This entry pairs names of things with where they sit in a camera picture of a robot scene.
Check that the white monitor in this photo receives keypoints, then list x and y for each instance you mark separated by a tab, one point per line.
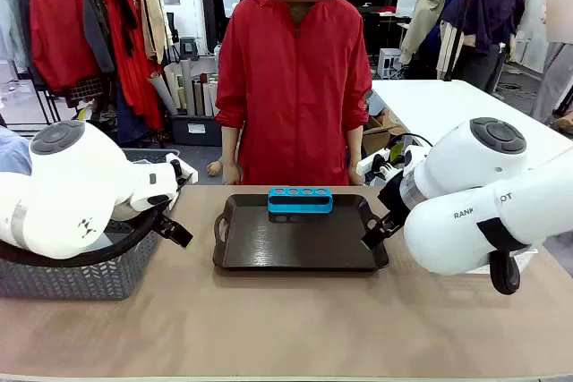
407	2

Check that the white table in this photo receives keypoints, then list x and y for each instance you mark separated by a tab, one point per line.
447	104

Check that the person in red jacket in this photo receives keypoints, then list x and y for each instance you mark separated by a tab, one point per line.
295	87

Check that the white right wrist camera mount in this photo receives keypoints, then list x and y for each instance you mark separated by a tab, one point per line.
409	156

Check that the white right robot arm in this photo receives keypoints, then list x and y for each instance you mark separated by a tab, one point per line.
470	163

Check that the bystander in grey trousers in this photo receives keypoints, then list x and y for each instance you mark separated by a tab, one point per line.
557	73

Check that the black tripod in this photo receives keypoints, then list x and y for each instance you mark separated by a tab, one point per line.
463	15

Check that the dark grey hanging garment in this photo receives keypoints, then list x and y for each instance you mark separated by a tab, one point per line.
96	37

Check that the blue test tube rack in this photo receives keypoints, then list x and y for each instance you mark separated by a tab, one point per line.
300	207

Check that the light grey hanging shirt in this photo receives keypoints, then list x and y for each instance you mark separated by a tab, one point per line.
11	19

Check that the white paper roll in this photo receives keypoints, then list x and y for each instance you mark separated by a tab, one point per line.
186	84

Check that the grey plastic basket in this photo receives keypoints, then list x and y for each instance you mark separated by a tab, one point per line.
89	279

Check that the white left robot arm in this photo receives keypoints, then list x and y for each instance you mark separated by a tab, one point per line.
80	185

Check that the beige hanging garment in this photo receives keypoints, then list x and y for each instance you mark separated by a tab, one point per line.
154	24

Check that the person's right hand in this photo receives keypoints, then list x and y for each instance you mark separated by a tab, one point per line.
231	175

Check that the red hanging dress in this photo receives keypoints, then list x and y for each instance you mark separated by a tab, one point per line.
127	78

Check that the cardboard box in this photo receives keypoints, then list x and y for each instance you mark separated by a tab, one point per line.
380	133

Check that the person's left forearm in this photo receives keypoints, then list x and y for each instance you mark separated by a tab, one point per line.
353	146

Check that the black storage bin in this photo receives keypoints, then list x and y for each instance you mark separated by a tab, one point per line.
197	131

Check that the green plastic object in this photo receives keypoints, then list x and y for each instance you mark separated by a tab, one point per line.
396	155

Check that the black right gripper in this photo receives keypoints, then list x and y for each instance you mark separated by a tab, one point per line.
396	196

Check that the grey box device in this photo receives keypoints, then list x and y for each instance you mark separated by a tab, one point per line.
189	47

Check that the grey paper roll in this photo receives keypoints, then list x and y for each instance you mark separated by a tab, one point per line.
163	95

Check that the seated person in blue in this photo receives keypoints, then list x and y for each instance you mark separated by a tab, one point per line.
13	154

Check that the red hanging jacket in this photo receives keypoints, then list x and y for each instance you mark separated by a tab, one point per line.
58	33

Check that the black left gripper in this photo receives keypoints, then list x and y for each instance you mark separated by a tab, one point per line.
165	214

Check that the mannequin in beige coat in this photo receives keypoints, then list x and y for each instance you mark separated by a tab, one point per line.
425	11

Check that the dark brown serving tray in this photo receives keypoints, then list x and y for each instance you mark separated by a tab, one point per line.
291	248

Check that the black hanging scarf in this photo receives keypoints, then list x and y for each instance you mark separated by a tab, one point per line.
127	19

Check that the person's left hand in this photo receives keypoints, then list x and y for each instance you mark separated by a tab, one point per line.
356	176

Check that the person's right forearm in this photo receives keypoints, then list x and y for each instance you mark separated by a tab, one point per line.
233	145

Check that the white computer case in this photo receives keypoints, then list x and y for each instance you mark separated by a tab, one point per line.
388	62

